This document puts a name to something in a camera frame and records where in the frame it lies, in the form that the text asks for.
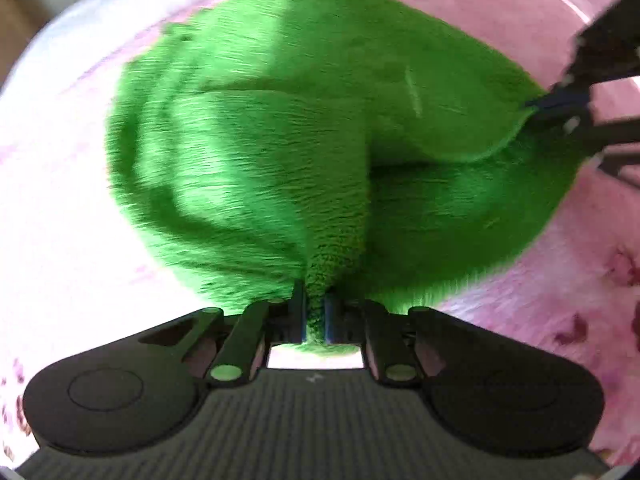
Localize green knitted sweater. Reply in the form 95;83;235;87
105;0;586;349

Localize pink floral blanket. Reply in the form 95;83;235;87
1;0;639;467

